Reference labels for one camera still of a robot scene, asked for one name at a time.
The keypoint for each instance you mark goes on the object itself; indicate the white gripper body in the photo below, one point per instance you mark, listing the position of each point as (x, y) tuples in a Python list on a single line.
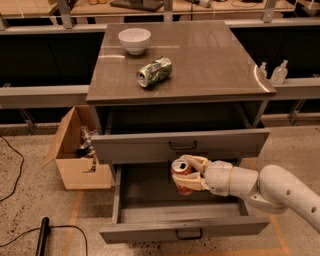
[(218, 177)]

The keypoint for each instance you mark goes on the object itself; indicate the black cylindrical floor plug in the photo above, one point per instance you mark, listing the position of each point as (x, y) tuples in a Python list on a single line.
[(42, 238)]

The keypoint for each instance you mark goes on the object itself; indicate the white ceramic bowl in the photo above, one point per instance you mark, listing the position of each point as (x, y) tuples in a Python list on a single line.
[(134, 40)]

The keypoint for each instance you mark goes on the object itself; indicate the red coke can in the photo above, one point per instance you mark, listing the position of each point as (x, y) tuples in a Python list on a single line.
[(181, 167)]

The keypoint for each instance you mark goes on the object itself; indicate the grey drawer cabinet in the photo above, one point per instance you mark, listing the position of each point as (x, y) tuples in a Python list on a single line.
[(214, 85)]

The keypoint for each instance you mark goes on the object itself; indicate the grey open drawer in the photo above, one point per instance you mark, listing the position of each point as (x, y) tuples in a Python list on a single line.
[(163, 147), (147, 207)]

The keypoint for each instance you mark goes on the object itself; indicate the green crushed soda can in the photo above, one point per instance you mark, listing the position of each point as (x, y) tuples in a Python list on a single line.
[(154, 72)]

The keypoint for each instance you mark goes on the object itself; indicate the crumpled wrappers in box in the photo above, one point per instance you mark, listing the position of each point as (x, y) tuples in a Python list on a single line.
[(86, 149)]

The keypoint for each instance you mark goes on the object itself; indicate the small clear pump bottle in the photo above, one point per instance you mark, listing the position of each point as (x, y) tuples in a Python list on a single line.
[(263, 69)]

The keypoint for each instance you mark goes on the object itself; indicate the open cardboard box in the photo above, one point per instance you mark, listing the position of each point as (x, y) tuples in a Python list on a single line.
[(77, 173)]

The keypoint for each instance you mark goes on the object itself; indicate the clear sanitizer pump bottle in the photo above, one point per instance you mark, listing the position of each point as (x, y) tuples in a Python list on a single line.
[(279, 74)]

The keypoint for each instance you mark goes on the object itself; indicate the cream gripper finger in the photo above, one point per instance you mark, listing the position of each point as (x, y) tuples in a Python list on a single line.
[(192, 181), (199, 163)]

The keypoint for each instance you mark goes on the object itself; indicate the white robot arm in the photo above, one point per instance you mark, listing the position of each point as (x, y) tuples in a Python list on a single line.
[(272, 190)]

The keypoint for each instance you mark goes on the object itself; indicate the grey upper open drawer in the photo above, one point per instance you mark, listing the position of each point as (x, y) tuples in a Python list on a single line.
[(163, 147)]

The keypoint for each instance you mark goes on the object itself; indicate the grey metal railing shelf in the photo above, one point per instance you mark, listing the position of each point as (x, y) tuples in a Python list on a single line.
[(43, 96)]

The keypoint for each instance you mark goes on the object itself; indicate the grey lower open drawer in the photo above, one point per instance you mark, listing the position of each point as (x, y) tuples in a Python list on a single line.
[(147, 207)]

